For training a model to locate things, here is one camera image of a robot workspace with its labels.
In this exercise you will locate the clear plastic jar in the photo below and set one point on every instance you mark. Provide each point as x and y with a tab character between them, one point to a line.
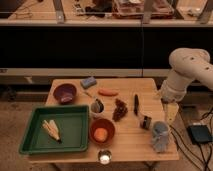
160	136

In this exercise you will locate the purple bowl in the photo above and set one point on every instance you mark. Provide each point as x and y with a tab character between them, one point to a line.
65	93

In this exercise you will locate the black foot pedal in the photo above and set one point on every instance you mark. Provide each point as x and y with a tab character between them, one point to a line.
199	134

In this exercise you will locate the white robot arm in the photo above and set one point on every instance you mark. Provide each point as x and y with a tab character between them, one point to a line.
187	65

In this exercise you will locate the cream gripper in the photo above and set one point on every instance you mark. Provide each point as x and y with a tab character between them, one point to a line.
171	110

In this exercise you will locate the green plastic tray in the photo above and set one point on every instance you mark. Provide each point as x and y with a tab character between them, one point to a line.
72	122

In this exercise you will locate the brown grape bunch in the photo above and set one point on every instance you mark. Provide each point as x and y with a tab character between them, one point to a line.
120	111

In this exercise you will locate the blue sponge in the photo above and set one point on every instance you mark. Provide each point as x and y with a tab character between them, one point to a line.
88	82

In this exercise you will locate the orange bowl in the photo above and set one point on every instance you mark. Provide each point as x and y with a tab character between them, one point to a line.
102	123

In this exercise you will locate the corn cob with husk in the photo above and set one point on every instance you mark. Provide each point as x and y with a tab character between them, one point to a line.
51	128

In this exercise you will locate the orange fruit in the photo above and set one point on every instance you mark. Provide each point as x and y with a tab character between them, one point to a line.
100	134

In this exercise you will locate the orange carrot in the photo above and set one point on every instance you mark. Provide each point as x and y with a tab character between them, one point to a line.
105	92

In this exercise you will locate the small dark box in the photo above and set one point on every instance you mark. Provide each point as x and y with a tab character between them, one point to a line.
145	122

